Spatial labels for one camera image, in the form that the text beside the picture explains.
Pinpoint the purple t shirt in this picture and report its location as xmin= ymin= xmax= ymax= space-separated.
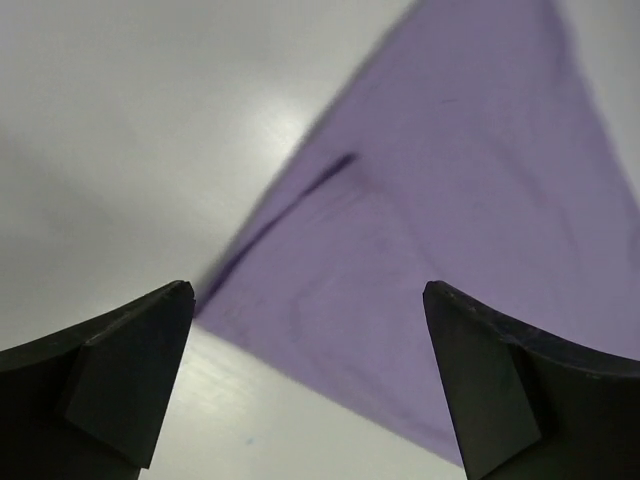
xmin=199 ymin=1 xmax=639 ymax=462

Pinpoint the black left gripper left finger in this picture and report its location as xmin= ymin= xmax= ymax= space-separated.
xmin=1 ymin=281 xmax=195 ymax=480

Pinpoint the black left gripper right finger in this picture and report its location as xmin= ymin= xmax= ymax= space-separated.
xmin=423 ymin=281 xmax=639 ymax=480

